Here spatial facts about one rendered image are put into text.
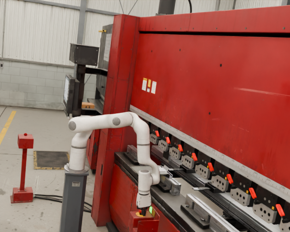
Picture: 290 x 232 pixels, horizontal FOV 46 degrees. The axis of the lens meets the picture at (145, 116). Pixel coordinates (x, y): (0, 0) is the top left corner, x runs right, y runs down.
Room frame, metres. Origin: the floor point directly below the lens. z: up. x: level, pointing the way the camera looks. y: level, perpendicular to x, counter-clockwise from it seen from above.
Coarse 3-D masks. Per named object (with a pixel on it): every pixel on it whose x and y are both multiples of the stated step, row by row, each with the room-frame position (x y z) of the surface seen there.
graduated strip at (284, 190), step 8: (144, 112) 3.22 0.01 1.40; (168, 128) 2.76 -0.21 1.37; (184, 136) 2.53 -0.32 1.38; (200, 144) 2.33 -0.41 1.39; (216, 152) 2.16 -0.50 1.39; (232, 160) 2.01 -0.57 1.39; (240, 168) 1.94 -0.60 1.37; (248, 168) 1.88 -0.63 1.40; (256, 176) 1.81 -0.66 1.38; (264, 176) 1.77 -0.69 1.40; (272, 184) 1.71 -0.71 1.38; (288, 192) 1.61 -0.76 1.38
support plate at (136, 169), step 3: (132, 168) 2.73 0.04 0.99; (135, 168) 2.72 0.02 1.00; (138, 168) 2.73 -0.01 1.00; (141, 168) 2.74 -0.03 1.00; (144, 168) 2.75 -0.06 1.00; (147, 168) 2.77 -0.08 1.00; (150, 168) 2.78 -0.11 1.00; (135, 171) 2.67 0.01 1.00; (138, 171) 2.67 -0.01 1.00; (138, 174) 2.61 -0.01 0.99; (162, 174) 2.70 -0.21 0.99
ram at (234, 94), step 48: (144, 48) 3.40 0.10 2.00; (192, 48) 2.60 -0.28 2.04; (240, 48) 2.12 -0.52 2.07; (288, 48) 1.79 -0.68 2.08; (144, 96) 3.26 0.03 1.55; (192, 96) 2.51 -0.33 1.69; (240, 96) 2.04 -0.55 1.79; (288, 96) 1.73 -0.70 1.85; (192, 144) 2.42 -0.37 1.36; (240, 144) 1.97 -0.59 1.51; (288, 144) 1.67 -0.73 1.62
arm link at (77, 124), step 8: (72, 120) 2.44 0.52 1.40; (80, 120) 2.43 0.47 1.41; (88, 120) 2.43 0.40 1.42; (96, 120) 2.41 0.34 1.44; (104, 120) 2.37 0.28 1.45; (112, 120) 2.27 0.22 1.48; (120, 120) 2.26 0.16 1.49; (128, 120) 2.32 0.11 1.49; (72, 128) 2.43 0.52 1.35; (80, 128) 2.42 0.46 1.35; (88, 128) 2.43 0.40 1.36; (96, 128) 2.43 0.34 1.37
